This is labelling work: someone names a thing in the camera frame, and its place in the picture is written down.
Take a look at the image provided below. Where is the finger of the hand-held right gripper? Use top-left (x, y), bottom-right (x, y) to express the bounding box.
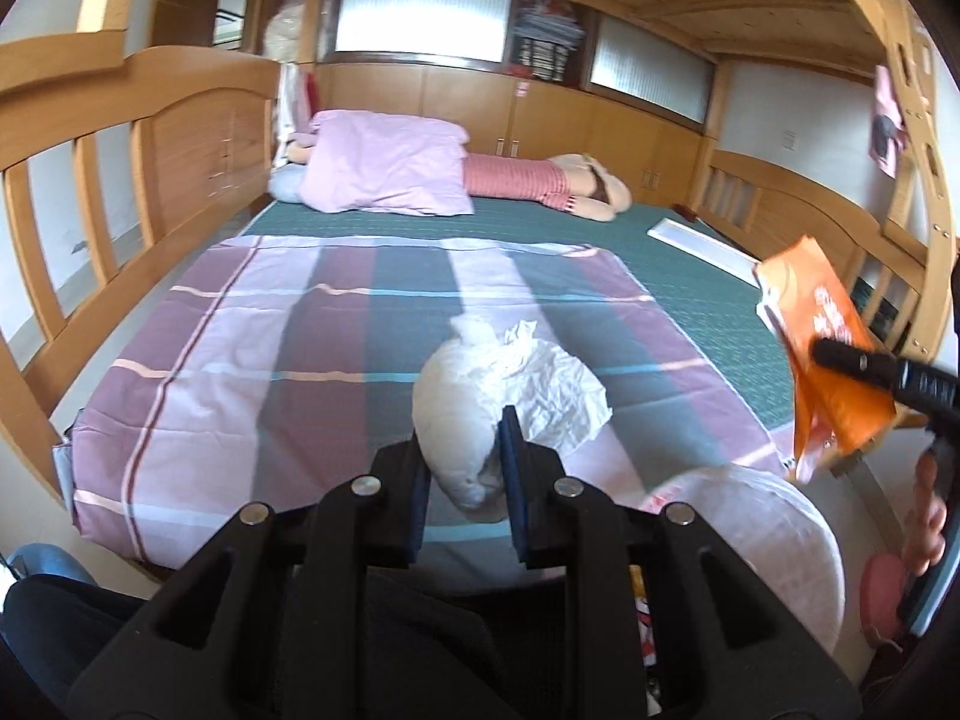
top-left (814, 337), bottom-right (912, 392)

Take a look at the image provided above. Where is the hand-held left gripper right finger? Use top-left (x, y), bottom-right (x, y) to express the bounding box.
top-left (501, 405), bottom-right (860, 720)

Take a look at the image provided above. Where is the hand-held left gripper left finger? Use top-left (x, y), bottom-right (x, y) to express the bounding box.
top-left (71, 436), bottom-right (434, 720)

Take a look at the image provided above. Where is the orange snack packet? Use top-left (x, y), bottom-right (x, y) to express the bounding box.
top-left (754, 235), bottom-right (899, 482)

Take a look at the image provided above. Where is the white paper wad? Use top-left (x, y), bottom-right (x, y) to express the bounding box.
top-left (412, 315), bottom-right (511, 520)

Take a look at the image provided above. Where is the white tissue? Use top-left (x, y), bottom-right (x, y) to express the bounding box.
top-left (501, 319), bottom-right (612, 457)

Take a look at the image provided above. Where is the white plastic trash bag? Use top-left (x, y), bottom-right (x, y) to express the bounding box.
top-left (630, 465), bottom-right (847, 698)

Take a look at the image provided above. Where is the person's right hand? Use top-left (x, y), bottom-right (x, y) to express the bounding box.
top-left (904, 454), bottom-right (948, 578)

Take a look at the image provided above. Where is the green patterned mattress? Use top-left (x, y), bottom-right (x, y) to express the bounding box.
top-left (244, 195), bottom-right (796, 421)

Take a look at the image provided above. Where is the long white board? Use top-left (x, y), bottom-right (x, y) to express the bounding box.
top-left (647, 216), bottom-right (762, 287)

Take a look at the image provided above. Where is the pink round stool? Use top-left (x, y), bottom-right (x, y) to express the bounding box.
top-left (859, 553), bottom-right (912, 646)

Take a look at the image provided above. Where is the pink grey plaid bedsheet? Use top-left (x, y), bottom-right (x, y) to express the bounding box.
top-left (51, 235), bottom-right (788, 578)

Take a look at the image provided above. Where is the pink hanging pouch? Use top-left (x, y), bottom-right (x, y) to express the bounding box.
top-left (870, 64), bottom-right (908, 177)

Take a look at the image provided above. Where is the pink pillow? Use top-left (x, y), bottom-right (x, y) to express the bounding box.
top-left (300, 110), bottom-right (475, 217)

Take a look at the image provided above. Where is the light blue cushion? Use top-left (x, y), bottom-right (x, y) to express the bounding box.
top-left (268, 165), bottom-right (308, 203)

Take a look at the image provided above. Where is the frosted glass window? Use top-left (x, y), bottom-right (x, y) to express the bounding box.
top-left (334, 0), bottom-right (512, 65)
top-left (589, 15), bottom-right (713, 125)

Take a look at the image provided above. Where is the blue denim cloth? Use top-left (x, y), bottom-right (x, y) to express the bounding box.
top-left (7, 544), bottom-right (100, 587)

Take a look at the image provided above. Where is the white hanging cloth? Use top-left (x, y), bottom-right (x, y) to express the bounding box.
top-left (274, 64), bottom-right (301, 166)

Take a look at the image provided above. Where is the stack of magazines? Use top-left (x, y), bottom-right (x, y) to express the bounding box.
top-left (514, 0), bottom-right (586, 83)

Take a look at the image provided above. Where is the white plastic bundle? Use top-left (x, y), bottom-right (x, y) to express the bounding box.
top-left (262, 0), bottom-right (323, 65)

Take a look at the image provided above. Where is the dark wooden shelf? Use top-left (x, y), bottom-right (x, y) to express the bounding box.
top-left (150, 0), bottom-right (301, 61)

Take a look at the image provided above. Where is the wooden bunk bed frame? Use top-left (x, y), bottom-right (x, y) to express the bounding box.
top-left (0, 0), bottom-right (960, 518)

